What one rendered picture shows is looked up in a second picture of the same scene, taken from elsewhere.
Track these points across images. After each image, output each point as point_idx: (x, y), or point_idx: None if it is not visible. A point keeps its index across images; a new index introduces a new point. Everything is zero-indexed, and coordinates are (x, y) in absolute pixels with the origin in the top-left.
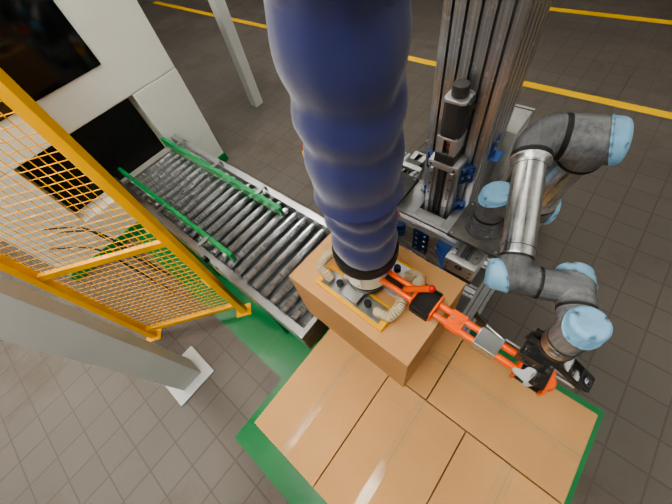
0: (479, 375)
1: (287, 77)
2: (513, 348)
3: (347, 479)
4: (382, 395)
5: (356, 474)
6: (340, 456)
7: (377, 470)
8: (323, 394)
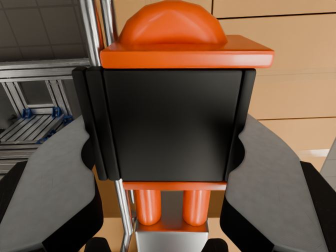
0: None
1: None
2: (137, 200)
3: (324, 96)
4: None
5: (316, 92)
6: (307, 113)
7: (303, 78)
8: None
